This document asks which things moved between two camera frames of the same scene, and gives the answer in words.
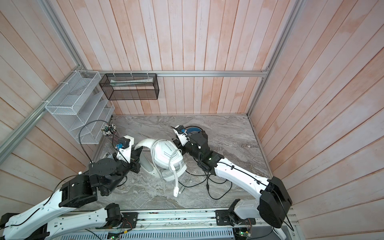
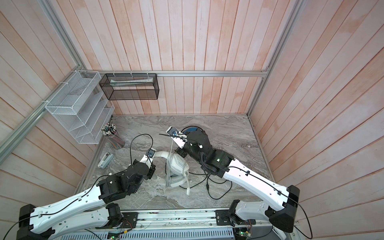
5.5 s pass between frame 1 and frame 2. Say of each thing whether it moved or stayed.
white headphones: moved
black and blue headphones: stayed
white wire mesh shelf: stayed
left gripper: moved
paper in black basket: stayed
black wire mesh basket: stayed
